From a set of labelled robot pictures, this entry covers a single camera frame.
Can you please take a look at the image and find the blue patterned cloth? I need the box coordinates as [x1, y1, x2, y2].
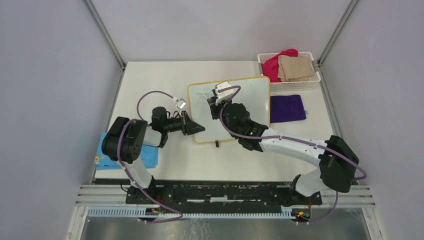
[93, 132, 159, 170]

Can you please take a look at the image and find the yellow framed whiteboard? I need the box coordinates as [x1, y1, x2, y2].
[187, 76, 271, 144]

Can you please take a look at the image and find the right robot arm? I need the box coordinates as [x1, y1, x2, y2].
[207, 96, 359, 204]

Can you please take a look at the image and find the purple cloth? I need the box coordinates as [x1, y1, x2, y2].
[269, 94, 307, 124]

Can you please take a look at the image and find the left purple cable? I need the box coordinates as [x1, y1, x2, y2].
[117, 90, 184, 224]

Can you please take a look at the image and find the purple cable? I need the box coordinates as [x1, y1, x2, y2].
[117, 90, 184, 224]
[216, 85, 369, 225]

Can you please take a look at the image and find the white perforated basket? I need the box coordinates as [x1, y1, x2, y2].
[257, 51, 322, 92]

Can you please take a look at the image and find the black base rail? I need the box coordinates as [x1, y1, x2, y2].
[147, 179, 323, 215]

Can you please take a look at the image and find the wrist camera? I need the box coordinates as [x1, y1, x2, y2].
[212, 81, 235, 106]
[172, 97, 187, 111]

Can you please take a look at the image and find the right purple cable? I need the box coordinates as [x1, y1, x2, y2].
[216, 85, 369, 225]

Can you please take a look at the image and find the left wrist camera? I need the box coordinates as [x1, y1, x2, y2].
[172, 97, 187, 111]

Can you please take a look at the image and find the beige cloth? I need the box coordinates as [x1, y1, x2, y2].
[277, 55, 316, 82]

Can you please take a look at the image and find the red cloth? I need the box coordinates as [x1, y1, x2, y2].
[261, 49, 299, 83]

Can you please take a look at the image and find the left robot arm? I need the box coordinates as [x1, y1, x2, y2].
[101, 106, 206, 204]

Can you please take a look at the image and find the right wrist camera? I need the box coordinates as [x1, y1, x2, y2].
[212, 81, 235, 106]

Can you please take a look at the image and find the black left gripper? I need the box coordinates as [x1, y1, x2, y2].
[163, 110, 205, 136]

